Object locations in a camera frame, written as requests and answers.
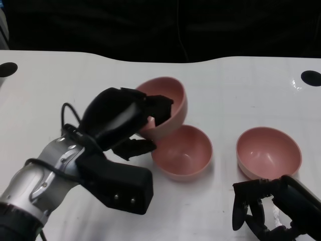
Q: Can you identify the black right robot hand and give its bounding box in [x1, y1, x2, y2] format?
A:
[232, 175, 321, 241]

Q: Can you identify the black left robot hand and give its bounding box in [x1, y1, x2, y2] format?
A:
[80, 86, 175, 161]

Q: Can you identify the pink plastic bowl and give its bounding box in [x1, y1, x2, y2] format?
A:
[236, 127, 302, 180]
[151, 125, 214, 182]
[135, 76, 188, 140]

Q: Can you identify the black backdrop cloth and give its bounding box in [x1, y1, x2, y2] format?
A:
[5, 0, 321, 64]

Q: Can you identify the black round table grommet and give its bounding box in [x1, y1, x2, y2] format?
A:
[300, 70, 321, 87]
[0, 62, 18, 78]

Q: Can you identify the black left wrist camera housing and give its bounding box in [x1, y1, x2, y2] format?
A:
[75, 148, 154, 216]

